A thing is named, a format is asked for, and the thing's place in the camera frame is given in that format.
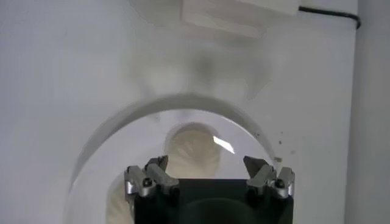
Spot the white steamed baozi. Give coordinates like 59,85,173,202
166,123,222,180
105,176,135,224

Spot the white round plate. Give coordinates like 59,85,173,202
62,94,277,224

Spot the white electric cooker pot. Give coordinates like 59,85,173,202
181,0,301,39

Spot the black cooker power cable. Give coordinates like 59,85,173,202
298,5,362,30

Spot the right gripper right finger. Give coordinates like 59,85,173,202
243,155,296,199

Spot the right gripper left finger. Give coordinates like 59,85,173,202
124,155,180,201

